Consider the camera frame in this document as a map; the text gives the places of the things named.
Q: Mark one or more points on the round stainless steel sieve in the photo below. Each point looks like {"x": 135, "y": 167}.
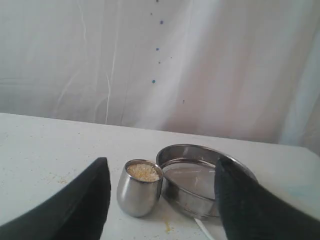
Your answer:
{"x": 189, "y": 179}

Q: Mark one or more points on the white curtain backdrop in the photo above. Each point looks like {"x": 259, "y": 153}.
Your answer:
{"x": 239, "y": 69}

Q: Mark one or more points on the white plastic tray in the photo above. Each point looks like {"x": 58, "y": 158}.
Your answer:
{"x": 204, "y": 229}

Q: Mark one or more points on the stainless steel cup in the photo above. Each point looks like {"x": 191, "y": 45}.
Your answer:
{"x": 138, "y": 198}

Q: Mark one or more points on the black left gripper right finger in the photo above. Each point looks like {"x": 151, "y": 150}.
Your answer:
{"x": 248, "y": 211}

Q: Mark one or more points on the yellow granular powder pile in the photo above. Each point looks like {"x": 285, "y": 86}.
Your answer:
{"x": 143, "y": 172}

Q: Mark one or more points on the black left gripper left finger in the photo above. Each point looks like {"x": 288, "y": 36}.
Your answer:
{"x": 77, "y": 212}

